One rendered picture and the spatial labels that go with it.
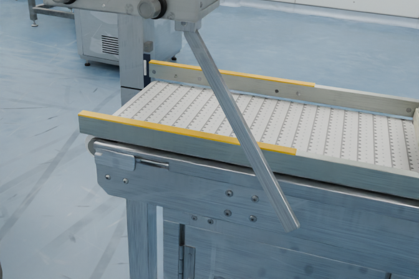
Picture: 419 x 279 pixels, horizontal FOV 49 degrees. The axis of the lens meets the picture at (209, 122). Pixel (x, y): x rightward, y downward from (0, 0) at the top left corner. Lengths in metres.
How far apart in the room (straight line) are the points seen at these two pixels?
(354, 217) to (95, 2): 0.46
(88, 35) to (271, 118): 2.78
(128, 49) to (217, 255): 0.46
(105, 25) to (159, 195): 2.72
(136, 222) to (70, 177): 1.07
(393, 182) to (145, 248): 0.76
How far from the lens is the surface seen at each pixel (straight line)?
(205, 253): 0.86
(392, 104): 0.90
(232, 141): 0.66
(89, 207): 2.04
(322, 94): 0.89
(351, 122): 0.85
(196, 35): 0.62
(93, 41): 3.50
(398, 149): 0.79
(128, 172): 0.75
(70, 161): 2.37
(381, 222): 0.70
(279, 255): 0.82
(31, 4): 4.79
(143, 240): 1.24
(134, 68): 1.00
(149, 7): 0.56
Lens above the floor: 1.21
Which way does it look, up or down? 26 degrees down
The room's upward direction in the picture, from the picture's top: 3 degrees clockwise
